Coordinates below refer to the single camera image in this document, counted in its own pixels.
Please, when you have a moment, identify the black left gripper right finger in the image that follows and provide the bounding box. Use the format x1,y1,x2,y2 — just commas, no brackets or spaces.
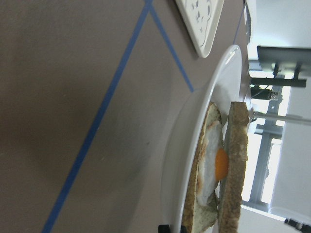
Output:
180,226,187,233

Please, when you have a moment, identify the cream bear tray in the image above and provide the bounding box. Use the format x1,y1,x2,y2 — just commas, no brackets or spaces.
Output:
176,0,224,58

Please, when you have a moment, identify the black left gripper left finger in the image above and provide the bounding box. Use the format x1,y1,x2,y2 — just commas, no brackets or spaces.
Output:
158,224,171,233

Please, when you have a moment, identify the fried egg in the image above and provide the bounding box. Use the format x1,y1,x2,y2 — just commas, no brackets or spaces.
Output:
196,120,223,206

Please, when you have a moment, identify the white round plate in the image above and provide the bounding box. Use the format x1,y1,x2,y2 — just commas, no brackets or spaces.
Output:
160,45,242,233

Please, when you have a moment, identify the bread slice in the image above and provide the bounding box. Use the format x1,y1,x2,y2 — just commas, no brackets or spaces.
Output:
182,102,222,233
218,101,249,233

